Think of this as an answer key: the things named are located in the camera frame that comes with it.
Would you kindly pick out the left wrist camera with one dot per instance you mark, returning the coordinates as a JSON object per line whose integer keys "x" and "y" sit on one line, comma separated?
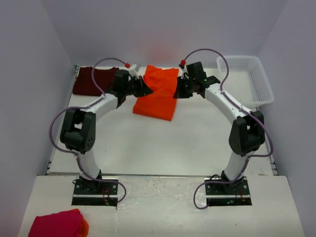
{"x": 134, "y": 69}

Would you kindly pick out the magenta t-shirt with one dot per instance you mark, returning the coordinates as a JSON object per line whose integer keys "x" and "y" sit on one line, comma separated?
{"x": 62, "y": 224}

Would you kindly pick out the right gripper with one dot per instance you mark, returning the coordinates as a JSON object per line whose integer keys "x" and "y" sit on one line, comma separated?
{"x": 180, "y": 94}

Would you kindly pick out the orange t-shirt in pile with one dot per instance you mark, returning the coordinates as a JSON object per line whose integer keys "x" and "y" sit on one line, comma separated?
{"x": 83, "y": 228}

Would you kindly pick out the white plastic basket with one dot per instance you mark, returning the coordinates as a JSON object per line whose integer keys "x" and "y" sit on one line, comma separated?
{"x": 247, "y": 81}

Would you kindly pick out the orange t-shirt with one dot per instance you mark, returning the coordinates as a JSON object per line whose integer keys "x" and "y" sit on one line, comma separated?
{"x": 83, "y": 228}
{"x": 160, "y": 104}

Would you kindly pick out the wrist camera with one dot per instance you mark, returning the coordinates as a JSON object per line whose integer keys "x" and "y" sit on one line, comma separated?
{"x": 134, "y": 69}
{"x": 183, "y": 69}

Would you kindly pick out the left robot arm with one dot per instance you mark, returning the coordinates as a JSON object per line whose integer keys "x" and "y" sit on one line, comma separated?
{"x": 78, "y": 131}

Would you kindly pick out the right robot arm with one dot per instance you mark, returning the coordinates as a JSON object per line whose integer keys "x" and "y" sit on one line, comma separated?
{"x": 246, "y": 135}

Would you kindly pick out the folded dark red t-shirt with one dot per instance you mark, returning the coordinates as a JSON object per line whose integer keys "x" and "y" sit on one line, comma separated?
{"x": 84, "y": 85}

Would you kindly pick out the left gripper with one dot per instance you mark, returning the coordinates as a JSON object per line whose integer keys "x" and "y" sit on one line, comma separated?
{"x": 143, "y": 89}

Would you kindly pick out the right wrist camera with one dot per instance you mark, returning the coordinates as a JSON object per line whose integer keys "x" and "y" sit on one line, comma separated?
{"x": 183, "y": 69}

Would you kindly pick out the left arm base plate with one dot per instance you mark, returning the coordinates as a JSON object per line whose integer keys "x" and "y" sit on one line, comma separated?
{"x": 92, "y": 193}

